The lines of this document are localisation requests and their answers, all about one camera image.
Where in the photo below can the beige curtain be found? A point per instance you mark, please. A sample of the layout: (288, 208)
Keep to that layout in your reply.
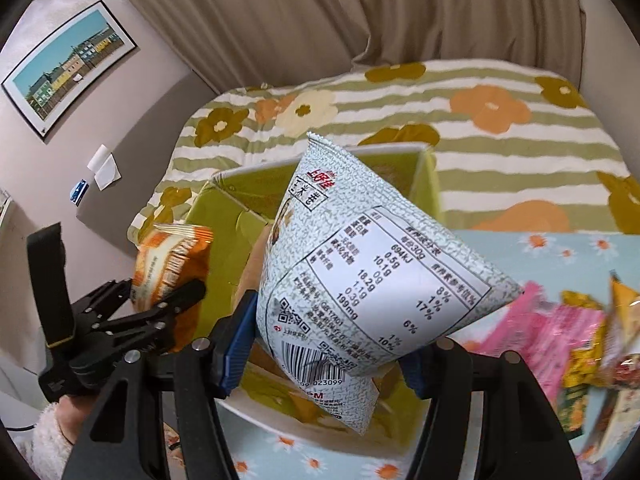
(239, 43)

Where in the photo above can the white wall papers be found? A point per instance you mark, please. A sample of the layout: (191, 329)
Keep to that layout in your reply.
(104, 168)

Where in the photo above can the framed houses picture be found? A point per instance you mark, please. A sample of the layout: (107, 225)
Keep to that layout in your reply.
(64, 65)

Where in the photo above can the pink snack bag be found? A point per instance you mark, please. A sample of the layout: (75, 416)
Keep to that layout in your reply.
(542, 333)

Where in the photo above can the striped floral bed blanket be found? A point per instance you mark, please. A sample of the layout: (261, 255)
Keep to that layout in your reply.
(516, 149)

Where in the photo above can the white green snack bag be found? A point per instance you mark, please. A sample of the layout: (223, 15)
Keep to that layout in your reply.
(355, 277)

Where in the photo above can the blue wall sticker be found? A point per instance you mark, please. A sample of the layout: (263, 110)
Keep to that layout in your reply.
(78, 192)

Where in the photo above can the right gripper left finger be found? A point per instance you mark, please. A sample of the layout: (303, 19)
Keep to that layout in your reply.
(207, 370)

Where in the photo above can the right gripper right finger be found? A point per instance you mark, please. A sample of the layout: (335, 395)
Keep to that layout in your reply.
(442, 374)

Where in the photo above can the left hand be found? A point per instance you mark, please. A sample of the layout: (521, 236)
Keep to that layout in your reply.
(71, 412)

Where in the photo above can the blue red snack bag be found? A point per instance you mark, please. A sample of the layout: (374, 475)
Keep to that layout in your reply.
(620, 363)

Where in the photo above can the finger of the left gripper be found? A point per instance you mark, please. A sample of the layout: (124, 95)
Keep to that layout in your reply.
(104, 301)
(163, 312)

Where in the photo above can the yellow gold snack bag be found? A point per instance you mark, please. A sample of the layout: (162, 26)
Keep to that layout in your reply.
(584, 363)

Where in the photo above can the orange snack bag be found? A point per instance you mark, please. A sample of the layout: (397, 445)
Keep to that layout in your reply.
(169, 256)

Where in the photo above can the green storage box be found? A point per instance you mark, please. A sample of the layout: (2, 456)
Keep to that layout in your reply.
(236, 204)

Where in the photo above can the dark green snack pack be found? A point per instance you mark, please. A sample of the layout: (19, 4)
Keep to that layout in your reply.
(572, 407)

